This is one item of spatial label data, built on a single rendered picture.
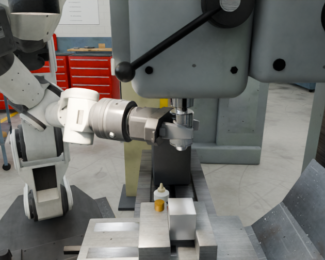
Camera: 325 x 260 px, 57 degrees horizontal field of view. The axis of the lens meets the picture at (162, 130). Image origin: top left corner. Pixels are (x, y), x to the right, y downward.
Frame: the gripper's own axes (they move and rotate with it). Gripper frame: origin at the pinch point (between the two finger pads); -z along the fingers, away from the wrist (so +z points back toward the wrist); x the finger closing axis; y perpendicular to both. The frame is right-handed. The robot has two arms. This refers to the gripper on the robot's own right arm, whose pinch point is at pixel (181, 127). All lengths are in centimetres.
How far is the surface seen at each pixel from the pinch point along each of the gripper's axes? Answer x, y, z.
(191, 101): -1.1, -5.8, -2.1
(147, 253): -13.1, 20.5, 1.9
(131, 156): 152, 83, 84
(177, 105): -2.4, -5.1, 0.2
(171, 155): 28.6, 19.7, 11.0
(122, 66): -16.1, -13.6, 4.4
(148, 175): 32.7, 30.4, 20.5
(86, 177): 173, 126, 145
